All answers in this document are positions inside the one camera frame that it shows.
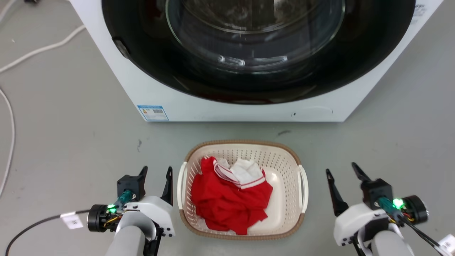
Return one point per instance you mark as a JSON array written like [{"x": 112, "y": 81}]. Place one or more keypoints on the beige plastic laundry basket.
[{"x": 284, "y": 185}]

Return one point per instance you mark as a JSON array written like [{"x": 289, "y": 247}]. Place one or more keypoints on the white garment with red stripes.
[{"x": 245, "y": 172}]

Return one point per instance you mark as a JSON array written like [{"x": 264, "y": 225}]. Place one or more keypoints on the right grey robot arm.
[{"x": 389, "y": 245}]

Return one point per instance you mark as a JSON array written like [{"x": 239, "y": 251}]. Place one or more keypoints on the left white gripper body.
[{"x": 156, "y": 211}]

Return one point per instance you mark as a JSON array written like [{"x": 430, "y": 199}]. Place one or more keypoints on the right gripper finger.
[
  {"x": 337, "y": 202},
  {"x": 376, "y": 190}
]

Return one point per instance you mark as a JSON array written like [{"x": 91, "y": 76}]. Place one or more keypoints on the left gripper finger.
[
  {"x": 168, "y": 192},
  {"x": 132, "y": 184}
]

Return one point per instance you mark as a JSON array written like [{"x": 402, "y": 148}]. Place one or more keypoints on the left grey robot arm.
[{"x": 129, "y": 241}]

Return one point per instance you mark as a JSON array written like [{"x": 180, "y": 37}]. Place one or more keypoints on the white front-load washing machine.
[{"x": 220, "y": 108}]

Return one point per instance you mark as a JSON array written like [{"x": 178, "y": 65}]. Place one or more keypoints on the blue white energy label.
[{"x": 153, "y": 112}]

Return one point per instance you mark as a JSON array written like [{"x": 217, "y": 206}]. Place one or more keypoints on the black round washer door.
[{"x": 199, "y": 71}]

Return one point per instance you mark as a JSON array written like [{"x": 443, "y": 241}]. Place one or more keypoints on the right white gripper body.
[{"x": 352, "y": 220}]

